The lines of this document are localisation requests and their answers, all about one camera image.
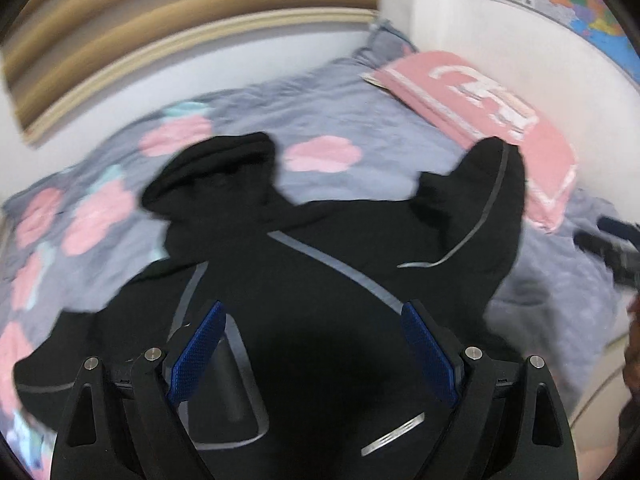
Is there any black hooded sweatshirt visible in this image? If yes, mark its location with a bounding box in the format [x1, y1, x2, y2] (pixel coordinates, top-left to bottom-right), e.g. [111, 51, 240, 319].
[13, 133, 525, 479]

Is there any person's right hand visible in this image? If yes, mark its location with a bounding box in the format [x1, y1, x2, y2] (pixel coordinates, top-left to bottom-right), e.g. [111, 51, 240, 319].
[618, 297, 640, 446]

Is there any grey floral bed cover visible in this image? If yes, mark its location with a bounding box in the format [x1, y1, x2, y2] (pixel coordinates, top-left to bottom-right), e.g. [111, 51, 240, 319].
[1, 53, 617, 479]

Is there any pink pillow white print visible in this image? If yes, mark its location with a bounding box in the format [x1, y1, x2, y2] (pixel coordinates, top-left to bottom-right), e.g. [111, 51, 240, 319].
[363, 51, 577, 232]

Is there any grey pillow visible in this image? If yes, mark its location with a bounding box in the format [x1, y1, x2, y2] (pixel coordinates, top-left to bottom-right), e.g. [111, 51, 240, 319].
[352, 20, 418, 68]

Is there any wooden slatted headboard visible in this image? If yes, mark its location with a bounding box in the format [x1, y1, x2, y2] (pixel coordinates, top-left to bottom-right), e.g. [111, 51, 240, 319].
[1, 0, 378, 144]

